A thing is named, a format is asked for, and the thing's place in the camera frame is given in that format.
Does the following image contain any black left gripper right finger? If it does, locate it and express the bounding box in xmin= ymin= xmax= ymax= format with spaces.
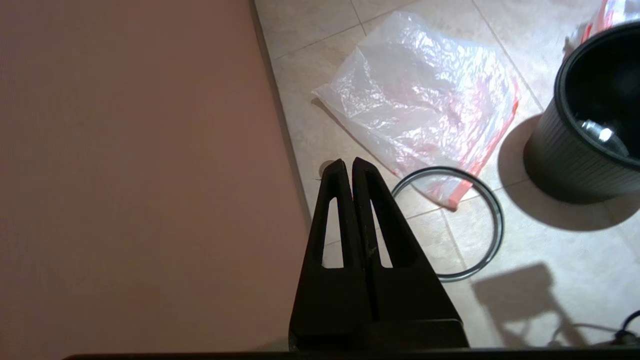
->
xmin=352 ymin=157 xmax=453 ymax=323

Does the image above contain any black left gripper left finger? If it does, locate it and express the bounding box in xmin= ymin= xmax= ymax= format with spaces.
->
xmin=290 ymin=159 xmax=375 ymax=328

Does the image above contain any grey bin rim ring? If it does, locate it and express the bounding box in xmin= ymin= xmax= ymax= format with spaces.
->
xmin=391 ymin=166 xmax=505 ymax=283

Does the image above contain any fresh white pink trash bag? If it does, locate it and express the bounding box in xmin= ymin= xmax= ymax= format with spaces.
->
xmin=312 ymin=11 xmax=521 ymax=210

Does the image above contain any used white pink trash bag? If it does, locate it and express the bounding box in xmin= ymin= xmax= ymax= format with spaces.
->
xmin=564 ymin=0 xmax=640 ymax=57

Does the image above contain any black round trash bin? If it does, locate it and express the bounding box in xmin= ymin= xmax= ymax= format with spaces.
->
xmin=523 ymin=21 xmax=640 ymax=201

